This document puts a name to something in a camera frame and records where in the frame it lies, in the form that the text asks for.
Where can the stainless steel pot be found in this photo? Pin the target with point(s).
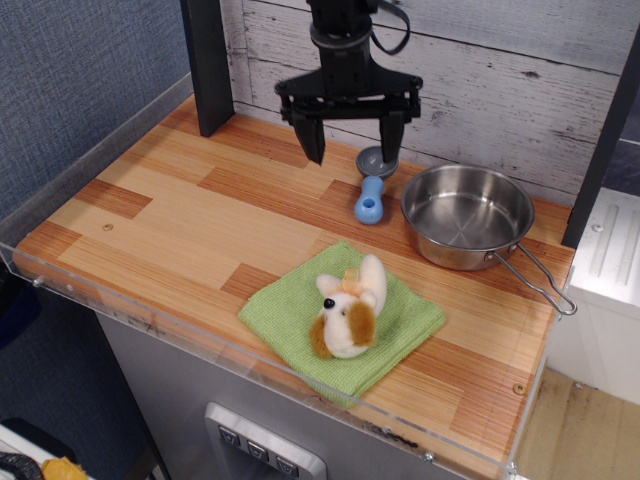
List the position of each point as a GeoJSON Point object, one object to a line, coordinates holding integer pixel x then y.
{"type": "Point", "coordinates": [470, 218]}

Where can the clear acrylic guard rail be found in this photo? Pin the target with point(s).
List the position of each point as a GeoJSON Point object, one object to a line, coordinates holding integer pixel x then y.
{"type": "Point", "coordinates": [168, 234]}

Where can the black right vertical post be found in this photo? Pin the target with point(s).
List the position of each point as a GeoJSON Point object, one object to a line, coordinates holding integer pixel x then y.
{"type": "Point", "coordinates": [614, 123]}

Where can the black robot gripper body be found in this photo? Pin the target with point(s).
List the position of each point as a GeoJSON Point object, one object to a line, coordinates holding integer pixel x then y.
{"type": "Point", "coordinates": [349, 85]}

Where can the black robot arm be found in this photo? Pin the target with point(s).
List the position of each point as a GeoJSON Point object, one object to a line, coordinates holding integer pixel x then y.
{"type": "Point", "coordinates": [347, 25]}

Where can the white brown plush dog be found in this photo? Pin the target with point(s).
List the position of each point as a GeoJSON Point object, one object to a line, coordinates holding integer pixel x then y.
{"type": "Point", "coordinates": [346, 325]}

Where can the blue handled grey spoon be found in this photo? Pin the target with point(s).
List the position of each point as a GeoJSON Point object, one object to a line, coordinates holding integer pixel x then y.
{"type": "Point", "coordinates": [369, 208]}

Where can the black left vertical post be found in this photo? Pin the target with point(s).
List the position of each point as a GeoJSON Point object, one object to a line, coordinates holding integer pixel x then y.
{"type": "Point", "coordinates": [206, 46]}

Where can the black vertical post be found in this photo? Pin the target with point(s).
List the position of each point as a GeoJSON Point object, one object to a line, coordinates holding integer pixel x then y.
{"type": "Point", "coordinates": [206, 46]}
{"type": "Point", "coordinates": [614, 123]}

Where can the yellow black object bottom left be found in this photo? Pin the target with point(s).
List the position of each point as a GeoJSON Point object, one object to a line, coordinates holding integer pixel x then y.
{"type": "Point", "coordinates": [23, 467]}

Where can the white appliance at right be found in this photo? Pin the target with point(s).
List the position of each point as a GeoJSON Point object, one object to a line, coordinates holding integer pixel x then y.
{"type": "Point", "coordinates": [599, 344]}

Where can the grey cabinet with buttons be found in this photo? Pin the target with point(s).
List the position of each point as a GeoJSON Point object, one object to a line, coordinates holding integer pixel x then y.
{"type": "Point", "coordinates": [218, 411]}

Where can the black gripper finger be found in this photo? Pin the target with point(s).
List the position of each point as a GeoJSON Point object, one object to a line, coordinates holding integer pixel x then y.
{"type": "Point", "coordinates": [310, 134]}
{"type": "Point", "coordinates": [391, 128]}

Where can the green folded cloth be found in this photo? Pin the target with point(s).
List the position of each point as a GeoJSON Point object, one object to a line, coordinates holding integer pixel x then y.
{"type": "Point", "coordinates": [281, 314]}

